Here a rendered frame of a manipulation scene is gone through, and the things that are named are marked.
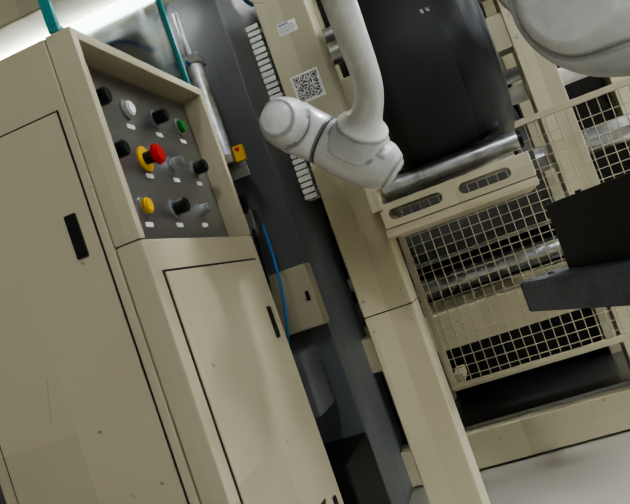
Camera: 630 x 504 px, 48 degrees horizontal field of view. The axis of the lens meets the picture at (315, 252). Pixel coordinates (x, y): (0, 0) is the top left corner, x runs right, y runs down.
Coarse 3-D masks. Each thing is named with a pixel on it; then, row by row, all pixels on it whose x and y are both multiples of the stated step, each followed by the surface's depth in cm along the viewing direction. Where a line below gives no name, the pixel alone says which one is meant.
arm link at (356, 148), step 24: (336, 0) 121; (336, 24) 124; (360, 24) 124; (360, 48) 125; (360, 72) 127; (360, 96) 130; (336, 120) 138; (360, 120) 132; (336, 144) 135; (360, 144) 133; (384, 144) 135; (336, 168) 138; (360, 168) 136; (384, 168) 135
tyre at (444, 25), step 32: (384, 0) 157; (416, 0) 155; (448, 0) 153; (384, 32) 155; (416, 32) 154; (448, 32) 153; (480, 32) 153; (384, 64) 156; (416, 64) 154; (448, 64) 154; (480, 64) 154; (384, 96) 158; (416, 96) 156; (448, 96) 156; (480, 96) 156; (416, 128) 160; (448, 128) 161; (480, 128) 162; (512, 128) 170; (416, 160) 167
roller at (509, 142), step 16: (480, 144) 163; (496, 144) 161; (512, 144) 161; (448, 160) 164; (464, 160) 163; (480, 160) 163; (400, 176) 167; (416, 176) 166; (432, 176) 165; (384, 192) 168; (400, 192) 168
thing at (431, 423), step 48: (288, 0) 180; (288, 48) 180; (288, 96) 181; (336, 96) 178; (336, 192) 179; (336, 240) 180; (384, 240) 176; (384, 288) 176; (384, 336) 177; (432, 384) 174; (432, 432) 175; (432, 480) 175; (480, 480) 181
